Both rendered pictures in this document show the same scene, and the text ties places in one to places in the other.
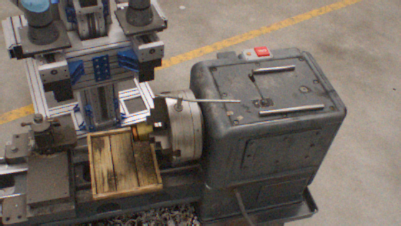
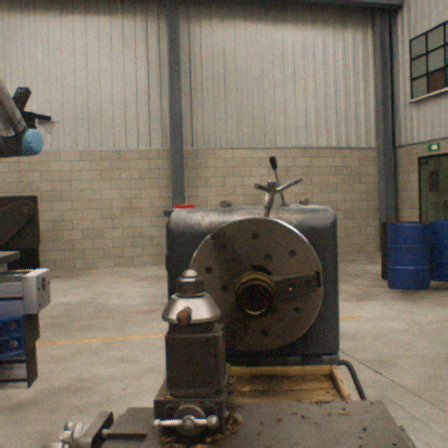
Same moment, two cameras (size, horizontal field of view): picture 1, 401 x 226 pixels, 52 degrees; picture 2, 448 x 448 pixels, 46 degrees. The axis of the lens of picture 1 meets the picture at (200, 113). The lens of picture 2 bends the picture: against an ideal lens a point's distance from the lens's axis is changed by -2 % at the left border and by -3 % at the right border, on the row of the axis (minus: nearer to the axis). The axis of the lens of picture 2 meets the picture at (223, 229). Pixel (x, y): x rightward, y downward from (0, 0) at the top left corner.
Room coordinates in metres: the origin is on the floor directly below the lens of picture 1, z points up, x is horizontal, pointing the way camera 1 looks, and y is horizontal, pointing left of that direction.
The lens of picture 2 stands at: (0.73, 1.29, 1.27)
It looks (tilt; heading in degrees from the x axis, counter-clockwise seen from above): 3 degrees down; 293
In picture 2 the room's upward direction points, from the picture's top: 2 degrees counter-clockwise
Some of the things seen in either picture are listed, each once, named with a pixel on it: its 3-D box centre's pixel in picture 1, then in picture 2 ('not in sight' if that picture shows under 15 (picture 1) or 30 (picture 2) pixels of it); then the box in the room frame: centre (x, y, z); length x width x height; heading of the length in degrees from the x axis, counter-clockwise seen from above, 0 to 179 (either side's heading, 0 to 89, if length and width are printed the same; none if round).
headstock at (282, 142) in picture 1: (259, 114); (250, 269); (1.32, -0.27, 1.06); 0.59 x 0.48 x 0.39; 109
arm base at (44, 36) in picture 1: (41, 27); not in sight; (1.58, 0.82, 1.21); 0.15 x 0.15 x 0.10
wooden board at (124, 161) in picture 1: (123, 160); (256, 398); (1.09, 0.33, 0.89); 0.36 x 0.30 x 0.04; 19
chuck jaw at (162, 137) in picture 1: (164, 143); (295, 283); (1.06, 0.14, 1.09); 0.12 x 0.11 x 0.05; 19
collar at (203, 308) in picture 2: (39, 122); (190, 306); (1.06, 0.66, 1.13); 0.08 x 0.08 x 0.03
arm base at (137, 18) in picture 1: (139, 10); not in sight; (1.82, 0.38, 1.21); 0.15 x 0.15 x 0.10
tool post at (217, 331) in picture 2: (44, 133); (196, 352); (1.05, 0.65, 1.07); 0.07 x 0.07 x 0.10; 19
